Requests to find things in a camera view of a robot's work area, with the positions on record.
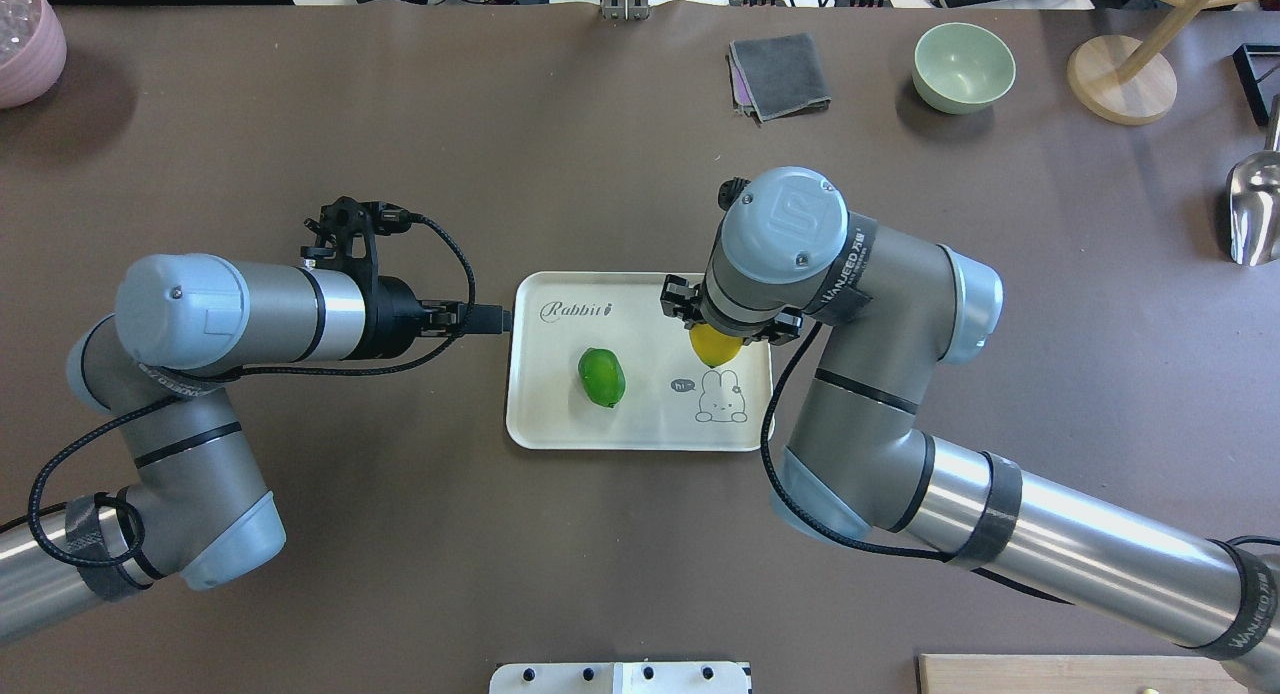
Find yellow whole lemon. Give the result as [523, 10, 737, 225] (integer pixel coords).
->
[689, 321, 745, 369]

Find wooden mug tree stand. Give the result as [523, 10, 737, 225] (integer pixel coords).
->
[1066, 0, 1266, 125]

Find grey folded cloth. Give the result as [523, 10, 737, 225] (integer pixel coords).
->
[727, 33, 832, 123]

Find cream rabbit print tray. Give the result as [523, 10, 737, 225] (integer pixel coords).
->
[506, 271, 774, 452]

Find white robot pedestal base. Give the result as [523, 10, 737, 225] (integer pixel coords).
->
[488, 659, 754, 693]

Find pink ribbed bowl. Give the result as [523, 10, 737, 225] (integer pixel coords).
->
[1, 0, 67, 110]

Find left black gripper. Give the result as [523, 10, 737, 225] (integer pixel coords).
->
[300, 197, 513, 361]

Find metal scoop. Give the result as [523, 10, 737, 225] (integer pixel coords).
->
[1228, 96, 1279, 268]

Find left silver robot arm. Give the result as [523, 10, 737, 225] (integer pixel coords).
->
[1, 197, 512, 644]

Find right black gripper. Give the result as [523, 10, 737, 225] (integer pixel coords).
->
[659, 274, 804, 346]

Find bamboo cutting board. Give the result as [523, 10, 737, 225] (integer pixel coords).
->
[916, 653, 1249, 693]

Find green lime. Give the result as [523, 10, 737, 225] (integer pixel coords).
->
[577, 348, 627, 410]

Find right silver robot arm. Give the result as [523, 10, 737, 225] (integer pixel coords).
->
[660, 166, 1279, 693]

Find pale green bowl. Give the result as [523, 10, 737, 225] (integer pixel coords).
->
[911, 20, 1018, 115]

